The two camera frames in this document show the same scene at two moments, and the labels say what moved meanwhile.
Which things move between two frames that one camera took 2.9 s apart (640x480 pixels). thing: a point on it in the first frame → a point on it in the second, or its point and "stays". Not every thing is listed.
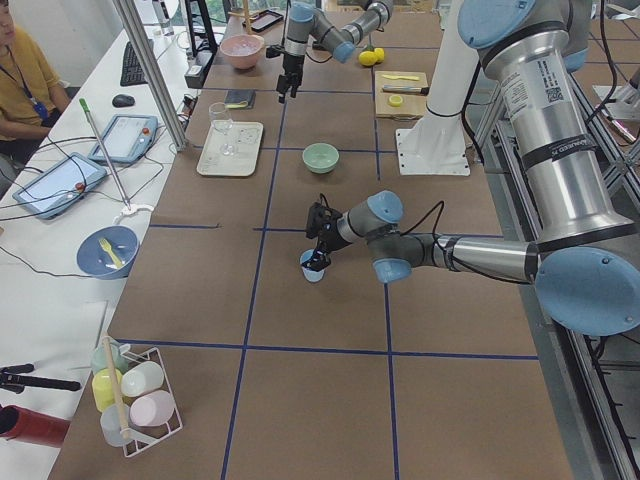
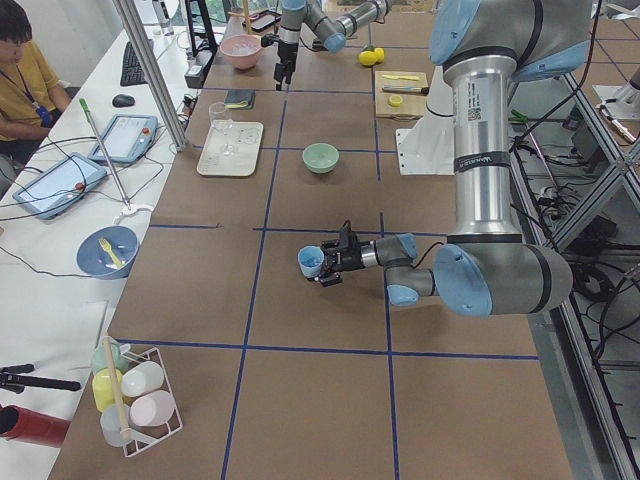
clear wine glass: x=221 y=122 stays
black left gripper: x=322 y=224 → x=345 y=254
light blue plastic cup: x=311 y=276 stays
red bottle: x=25 y=425 stays
